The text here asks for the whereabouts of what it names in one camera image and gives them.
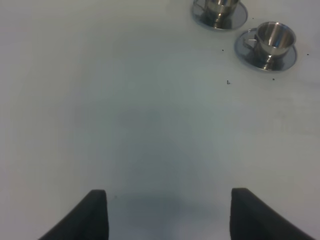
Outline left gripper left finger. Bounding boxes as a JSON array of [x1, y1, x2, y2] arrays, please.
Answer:
[[41, 189, 110, 240]]

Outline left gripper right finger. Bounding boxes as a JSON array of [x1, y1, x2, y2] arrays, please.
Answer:
[[229, 188, 312, 240]]

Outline near steel teacup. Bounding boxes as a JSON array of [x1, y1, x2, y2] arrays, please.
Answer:
[[254, 21, 296, 59]]

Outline steel teacup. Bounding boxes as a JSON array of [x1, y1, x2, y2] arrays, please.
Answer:
[[254, 21, 296, 59], [193, 0, 241, 29]]

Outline far steel saucer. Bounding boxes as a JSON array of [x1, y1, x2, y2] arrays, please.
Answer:
[[191, 2, 248, 31]]

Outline far steel teacup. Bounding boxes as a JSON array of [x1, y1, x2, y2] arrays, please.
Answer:
[[193, 0, 241, 29]]

